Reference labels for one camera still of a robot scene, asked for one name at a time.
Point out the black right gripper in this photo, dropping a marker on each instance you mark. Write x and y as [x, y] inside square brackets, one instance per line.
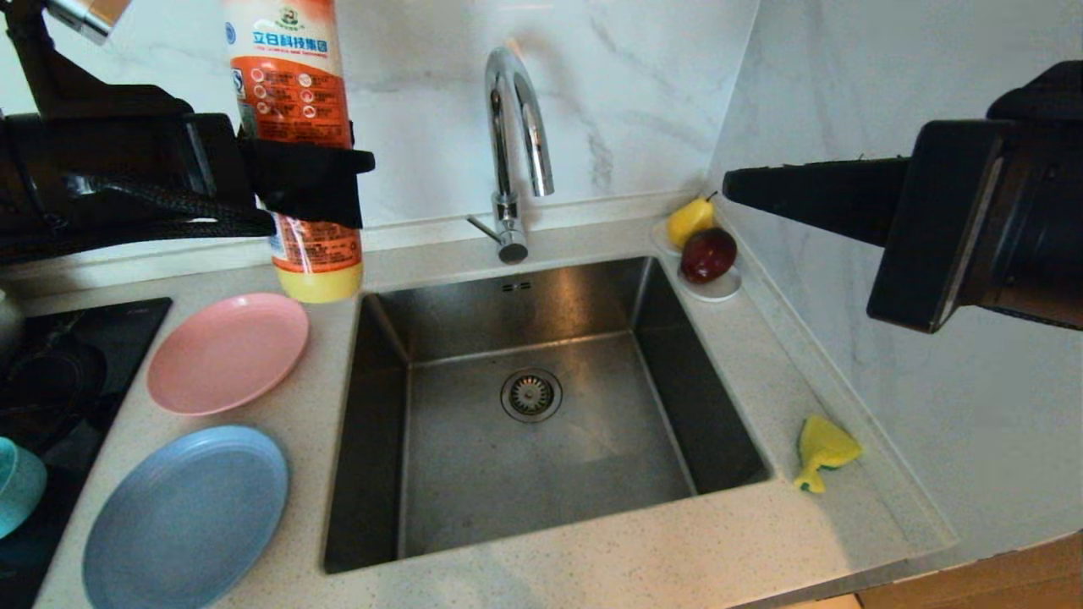
[1015, 220]

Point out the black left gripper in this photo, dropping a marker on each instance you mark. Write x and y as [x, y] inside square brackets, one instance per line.
[127, 144]

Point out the orange dish soap bottle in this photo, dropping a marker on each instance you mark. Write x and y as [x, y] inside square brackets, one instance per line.
[292, 85]

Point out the yellow sponge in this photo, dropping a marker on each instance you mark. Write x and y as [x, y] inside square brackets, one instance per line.
[825, 447]

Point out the metal sink drain strainer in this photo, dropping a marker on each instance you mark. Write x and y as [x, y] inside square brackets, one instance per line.
[531, 396]

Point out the stainless steel sink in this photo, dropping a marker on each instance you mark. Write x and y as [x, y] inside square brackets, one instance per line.
[550, 474]

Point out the dark red apple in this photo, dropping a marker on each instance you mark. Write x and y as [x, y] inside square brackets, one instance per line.
[706, 256]

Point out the yellow pear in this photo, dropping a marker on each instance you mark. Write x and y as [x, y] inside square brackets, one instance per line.
[687, 222]

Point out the small white dish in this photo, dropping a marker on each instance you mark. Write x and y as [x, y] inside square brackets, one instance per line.
[717, 293]

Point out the pink plate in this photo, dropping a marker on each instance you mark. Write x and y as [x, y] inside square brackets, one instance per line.
[228, 355]

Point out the chrome gooseneck faucet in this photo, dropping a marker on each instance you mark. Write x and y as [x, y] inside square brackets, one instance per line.
[506, 211]

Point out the black glass cooktop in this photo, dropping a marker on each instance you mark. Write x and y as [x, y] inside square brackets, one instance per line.
[127, 330]

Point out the blue plate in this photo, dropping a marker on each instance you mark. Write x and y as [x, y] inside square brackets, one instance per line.
[186, 524]

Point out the wooden cabinet panel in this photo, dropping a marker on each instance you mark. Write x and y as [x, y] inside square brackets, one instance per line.
[973, 584]

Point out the teal cup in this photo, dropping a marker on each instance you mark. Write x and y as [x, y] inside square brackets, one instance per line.
[19, 486]

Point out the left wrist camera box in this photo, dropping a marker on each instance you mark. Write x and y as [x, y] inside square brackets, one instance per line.
[85, 17]

